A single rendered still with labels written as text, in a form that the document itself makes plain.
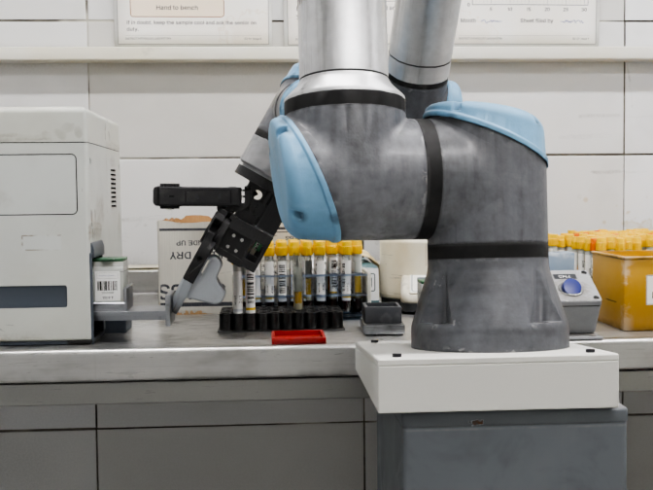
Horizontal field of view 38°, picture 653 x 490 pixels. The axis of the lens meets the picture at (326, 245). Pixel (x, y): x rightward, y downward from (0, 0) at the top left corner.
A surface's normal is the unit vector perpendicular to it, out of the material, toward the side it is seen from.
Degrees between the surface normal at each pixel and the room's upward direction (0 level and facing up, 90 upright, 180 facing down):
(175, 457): 90
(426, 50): 122
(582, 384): 90
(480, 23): 93
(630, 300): 90
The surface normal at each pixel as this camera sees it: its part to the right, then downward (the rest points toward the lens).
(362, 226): 0.11, 0.77
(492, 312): -0.11, -0.33
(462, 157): 0.15, -0.25
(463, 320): -0.44, -0.32
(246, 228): 0.06, 0.05
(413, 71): -0.30, 0.51
